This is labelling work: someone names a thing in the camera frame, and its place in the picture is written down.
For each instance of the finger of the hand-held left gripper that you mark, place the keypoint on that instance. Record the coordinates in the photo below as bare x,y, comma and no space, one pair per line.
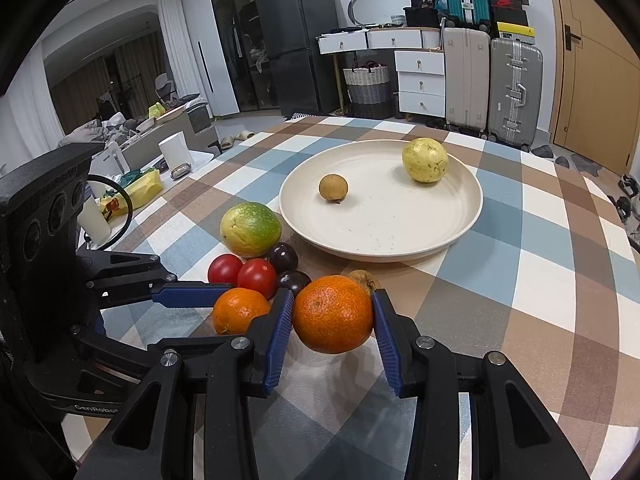
117,357
192,295

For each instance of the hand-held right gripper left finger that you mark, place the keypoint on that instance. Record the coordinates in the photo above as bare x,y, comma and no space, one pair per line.
278,340

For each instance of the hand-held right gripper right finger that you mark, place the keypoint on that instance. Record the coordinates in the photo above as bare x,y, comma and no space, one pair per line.
385,340

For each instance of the red tomato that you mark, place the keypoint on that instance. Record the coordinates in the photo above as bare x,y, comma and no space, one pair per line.
256,277
224,269

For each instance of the small orange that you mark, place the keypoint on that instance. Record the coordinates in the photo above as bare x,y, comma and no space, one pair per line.
235,310

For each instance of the large orange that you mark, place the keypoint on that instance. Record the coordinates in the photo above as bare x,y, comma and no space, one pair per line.
332,315

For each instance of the dark purple passion fruit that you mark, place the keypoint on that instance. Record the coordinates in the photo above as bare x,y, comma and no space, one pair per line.
294,281
284,256

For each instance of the brown kiwi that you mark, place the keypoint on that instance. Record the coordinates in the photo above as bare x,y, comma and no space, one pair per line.
362,280

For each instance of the green yellow mango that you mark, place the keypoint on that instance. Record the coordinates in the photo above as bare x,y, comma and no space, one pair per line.
250,229

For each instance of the cream round plate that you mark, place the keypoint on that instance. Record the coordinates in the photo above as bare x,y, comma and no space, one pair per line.
390,220

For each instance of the white bottle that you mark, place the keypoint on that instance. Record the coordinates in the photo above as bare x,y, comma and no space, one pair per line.
95,222

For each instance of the yellow packet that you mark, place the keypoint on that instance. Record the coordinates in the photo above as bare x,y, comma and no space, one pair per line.
142,190

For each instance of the checkered tablecloth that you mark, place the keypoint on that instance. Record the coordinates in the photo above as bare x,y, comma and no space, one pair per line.
500,270

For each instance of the white cylinder container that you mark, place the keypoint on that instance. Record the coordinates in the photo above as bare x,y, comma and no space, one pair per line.
175,150

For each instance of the beige slipper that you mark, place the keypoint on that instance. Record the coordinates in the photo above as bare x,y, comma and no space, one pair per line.
247,135
228,142

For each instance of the small brown longan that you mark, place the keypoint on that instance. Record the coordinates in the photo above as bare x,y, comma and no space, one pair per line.
333,188

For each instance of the yellow guava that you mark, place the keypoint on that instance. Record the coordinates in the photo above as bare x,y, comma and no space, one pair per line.
425,160

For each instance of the white office chair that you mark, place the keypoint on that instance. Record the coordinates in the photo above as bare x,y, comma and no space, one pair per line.
163,87

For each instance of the grey slipper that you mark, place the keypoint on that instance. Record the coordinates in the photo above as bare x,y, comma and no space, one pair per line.
541,151
562,162

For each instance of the woven laundry basket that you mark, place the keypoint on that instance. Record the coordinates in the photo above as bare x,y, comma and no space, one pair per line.
367,92

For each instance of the white glass-door wardrobe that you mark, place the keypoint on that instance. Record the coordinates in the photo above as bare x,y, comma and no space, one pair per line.
220,45

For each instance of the white drawer dresser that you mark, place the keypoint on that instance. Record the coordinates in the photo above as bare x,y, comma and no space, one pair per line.
417,80

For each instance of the grey door mat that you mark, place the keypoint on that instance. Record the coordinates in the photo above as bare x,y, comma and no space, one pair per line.
590,164

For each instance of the black refrigerator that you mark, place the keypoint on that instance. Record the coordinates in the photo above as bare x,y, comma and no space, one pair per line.
297,45

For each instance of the beige suitcase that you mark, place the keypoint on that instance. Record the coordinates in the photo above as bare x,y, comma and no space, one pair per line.
467,80

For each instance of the pile of shoes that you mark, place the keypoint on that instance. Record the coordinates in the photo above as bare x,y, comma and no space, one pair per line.
627,210

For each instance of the silver suitcase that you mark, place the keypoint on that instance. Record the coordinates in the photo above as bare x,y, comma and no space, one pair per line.
515,90

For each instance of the black hat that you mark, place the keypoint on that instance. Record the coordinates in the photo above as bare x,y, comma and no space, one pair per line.
421,17

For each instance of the oval mirror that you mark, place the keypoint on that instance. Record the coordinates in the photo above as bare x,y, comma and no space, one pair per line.
352,7

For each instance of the yellow and black box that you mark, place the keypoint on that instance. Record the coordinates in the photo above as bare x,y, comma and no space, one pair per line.
515,34

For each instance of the plain black box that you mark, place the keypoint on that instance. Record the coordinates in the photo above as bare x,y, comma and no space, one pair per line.
510,16

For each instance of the wooden door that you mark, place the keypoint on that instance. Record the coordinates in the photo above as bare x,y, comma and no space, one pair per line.
595,60

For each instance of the red and black shoe box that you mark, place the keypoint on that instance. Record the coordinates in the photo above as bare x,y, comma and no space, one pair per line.
507,2

